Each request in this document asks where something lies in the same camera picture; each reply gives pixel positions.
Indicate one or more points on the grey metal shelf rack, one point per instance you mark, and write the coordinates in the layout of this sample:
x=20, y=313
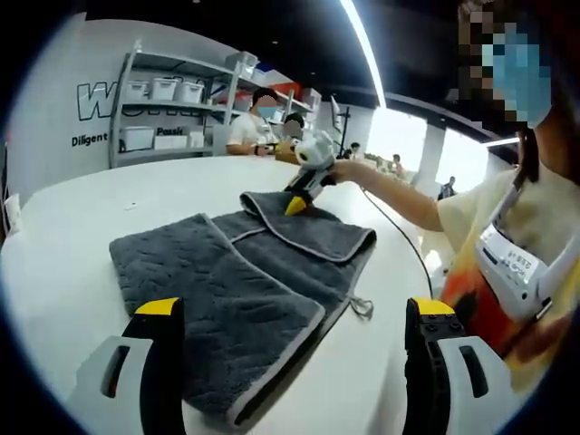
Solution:
x=204, y=113

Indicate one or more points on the white paper cup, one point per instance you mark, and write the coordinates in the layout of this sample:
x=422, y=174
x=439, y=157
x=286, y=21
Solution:
x=12, y=215

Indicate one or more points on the black pole stand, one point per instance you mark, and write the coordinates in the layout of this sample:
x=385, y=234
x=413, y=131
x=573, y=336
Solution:
x=342, y=127

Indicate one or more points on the person's right hand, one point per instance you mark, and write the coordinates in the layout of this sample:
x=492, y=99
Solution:
x=351, y=172

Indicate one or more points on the brown wooden box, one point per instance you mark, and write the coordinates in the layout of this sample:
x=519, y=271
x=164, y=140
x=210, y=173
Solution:
x=285, y=157

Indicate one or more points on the person's orange yellow shirt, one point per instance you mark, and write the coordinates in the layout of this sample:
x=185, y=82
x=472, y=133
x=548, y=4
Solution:
x=476, y=290

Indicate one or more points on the ceiling light strip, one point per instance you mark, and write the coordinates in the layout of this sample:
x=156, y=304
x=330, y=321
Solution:
x=367, y=54

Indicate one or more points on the shelving unit with white bins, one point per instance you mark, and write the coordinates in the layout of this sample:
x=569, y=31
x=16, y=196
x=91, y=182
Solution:
x=163, y=88

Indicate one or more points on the white chest device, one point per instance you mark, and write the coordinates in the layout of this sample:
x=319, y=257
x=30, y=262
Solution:
x=516, y=263

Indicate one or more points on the grey towel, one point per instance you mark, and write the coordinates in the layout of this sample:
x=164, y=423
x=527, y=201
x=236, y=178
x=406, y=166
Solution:
x=254, y=281

